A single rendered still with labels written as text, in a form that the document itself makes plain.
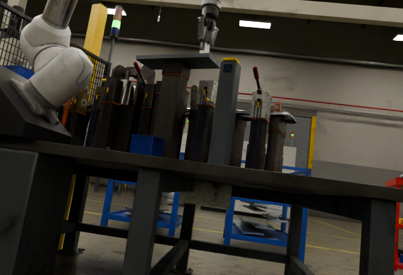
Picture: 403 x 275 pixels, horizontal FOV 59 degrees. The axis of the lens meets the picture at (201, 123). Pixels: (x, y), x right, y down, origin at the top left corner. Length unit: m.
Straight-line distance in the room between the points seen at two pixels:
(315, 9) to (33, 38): 4.66
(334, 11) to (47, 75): 4.83
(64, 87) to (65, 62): 0.09
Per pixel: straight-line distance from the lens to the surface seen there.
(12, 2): 10.33
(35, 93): 1.47
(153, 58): 1.63
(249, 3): 5.65
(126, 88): 1.88
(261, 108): 1.56
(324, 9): 5.75
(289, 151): 10.04
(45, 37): 1.57
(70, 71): 1.45
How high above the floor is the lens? 0.62
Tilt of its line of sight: 10 degrees up
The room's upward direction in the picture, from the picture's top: 8 degrees clockwise
